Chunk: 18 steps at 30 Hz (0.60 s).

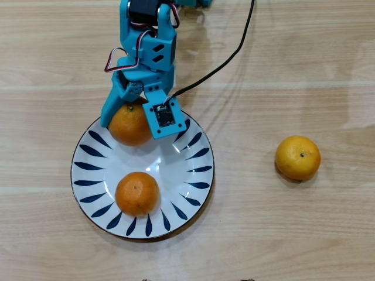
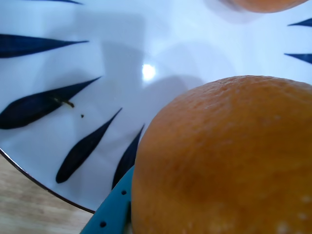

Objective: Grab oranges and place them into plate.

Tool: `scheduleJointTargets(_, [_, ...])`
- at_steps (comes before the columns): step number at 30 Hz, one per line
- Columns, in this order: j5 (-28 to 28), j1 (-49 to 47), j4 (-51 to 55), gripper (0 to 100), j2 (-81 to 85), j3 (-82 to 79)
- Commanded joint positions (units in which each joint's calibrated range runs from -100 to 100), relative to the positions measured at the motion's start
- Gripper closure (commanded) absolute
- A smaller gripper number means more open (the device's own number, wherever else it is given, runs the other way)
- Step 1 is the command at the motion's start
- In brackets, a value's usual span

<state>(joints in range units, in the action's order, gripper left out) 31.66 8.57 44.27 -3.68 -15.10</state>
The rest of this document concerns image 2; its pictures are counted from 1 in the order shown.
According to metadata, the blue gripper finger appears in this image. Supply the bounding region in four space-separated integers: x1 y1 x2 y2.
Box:
79 164 135 234

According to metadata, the large orange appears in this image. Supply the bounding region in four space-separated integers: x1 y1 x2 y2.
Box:
131 75 312 234

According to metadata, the small deep orange mandarin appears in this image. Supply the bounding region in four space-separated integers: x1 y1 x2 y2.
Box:
218 0 312 14

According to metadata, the white plate with blue petals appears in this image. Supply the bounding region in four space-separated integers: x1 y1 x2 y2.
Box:
0 0 312 215

